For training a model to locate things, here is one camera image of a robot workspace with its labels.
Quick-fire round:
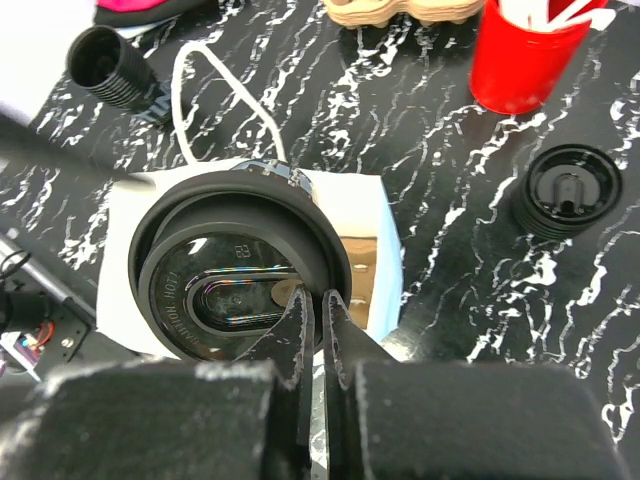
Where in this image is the brown pulp cup carrier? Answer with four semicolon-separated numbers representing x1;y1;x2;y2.
324;0;485;29

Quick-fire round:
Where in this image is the black coffee cup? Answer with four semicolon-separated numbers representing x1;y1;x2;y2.
66;25;171;126

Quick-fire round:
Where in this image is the light blue paper bag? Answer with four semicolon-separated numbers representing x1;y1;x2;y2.
94;42;405;361

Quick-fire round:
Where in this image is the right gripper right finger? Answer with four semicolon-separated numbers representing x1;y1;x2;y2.
322;290;630;479

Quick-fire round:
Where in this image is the stack of black lids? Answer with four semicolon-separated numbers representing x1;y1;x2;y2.
511;144;624;240

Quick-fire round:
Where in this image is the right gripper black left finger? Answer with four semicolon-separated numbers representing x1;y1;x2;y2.
1;287;315;479

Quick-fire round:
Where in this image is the red and black cloth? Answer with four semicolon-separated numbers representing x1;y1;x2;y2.
94;0;219;28

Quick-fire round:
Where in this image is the red straw cup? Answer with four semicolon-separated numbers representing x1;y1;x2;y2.
470;1;590;114

